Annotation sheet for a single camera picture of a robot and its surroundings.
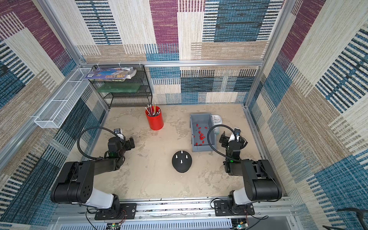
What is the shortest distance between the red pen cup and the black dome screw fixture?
0.29 meters

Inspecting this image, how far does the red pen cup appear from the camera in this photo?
3.23ft

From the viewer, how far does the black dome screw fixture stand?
81 cm
